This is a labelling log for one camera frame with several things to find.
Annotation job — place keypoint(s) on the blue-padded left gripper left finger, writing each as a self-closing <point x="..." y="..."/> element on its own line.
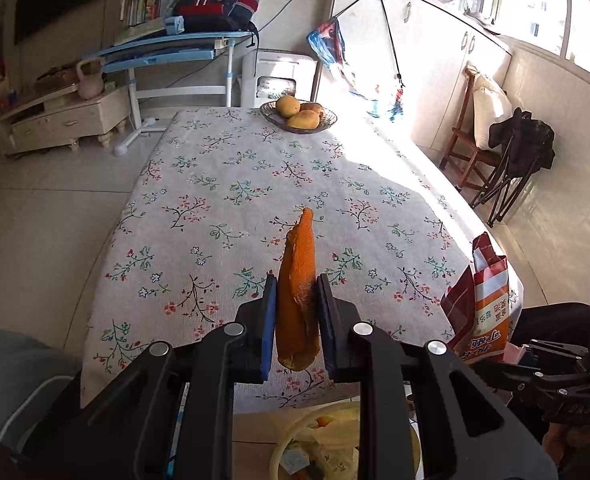
<point x="267" y="323"/>

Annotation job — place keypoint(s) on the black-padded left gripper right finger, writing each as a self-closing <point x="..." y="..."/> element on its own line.
<point x="336" y="320"/>

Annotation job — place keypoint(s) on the orange peel curved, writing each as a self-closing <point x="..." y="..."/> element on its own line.
<point x="297" y="326"/>

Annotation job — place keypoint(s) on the red orange snack bag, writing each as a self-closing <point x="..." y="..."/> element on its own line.
<point x="478" y="307"/>

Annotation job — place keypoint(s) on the person's right hand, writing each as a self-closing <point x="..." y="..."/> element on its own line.
<point x="561" y="438"/>

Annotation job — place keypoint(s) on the floral tablecloth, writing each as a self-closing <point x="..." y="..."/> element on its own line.
<point x="210" y="213"/>

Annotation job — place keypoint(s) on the yellow plastic basin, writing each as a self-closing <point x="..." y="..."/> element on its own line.
<point x="329" y="434"/>

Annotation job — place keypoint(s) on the yellow mango front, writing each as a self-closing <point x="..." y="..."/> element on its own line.
<point x="304" y="121"/>

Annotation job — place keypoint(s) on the yellow mango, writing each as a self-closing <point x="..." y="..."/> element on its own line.
<point x="287" y="106"/>
<point x="304" y="121"/>

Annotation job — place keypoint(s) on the yellow mango left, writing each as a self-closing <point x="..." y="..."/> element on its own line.
<point x="287" y="106"/>

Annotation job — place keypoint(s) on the brown mango right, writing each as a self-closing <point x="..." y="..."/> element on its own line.
<point x="312" y="107"/>

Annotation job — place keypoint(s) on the wooden chair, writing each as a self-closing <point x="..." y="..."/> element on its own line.
<point x="461" y="152"/>

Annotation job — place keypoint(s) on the white air purifier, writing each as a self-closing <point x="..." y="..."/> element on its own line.
<point x="269" y="74"/>

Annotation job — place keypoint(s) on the colourful kite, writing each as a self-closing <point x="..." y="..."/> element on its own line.
<point x="362" y="66"/>

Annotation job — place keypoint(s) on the white cushion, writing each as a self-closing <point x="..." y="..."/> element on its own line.
<point x="491" y="106"/>

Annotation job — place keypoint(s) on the white tv cabinet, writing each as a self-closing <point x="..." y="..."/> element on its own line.
<point x="62" y="118"/>

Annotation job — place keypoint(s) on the pink kettlebell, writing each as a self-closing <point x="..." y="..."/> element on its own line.
<point x="90" y="85"/>

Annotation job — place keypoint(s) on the navy striped backpack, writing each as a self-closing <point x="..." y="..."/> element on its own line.
<point x="217" y="15"/>

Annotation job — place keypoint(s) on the white balcony cabinet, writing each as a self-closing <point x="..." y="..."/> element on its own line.
<point x="433" y="45"/>

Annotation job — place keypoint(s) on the row of books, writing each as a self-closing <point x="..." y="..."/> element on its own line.
<point x="137" y="12"/>

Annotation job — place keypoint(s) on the wire fruit basket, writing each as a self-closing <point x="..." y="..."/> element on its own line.
<point x="268" y="111"/>

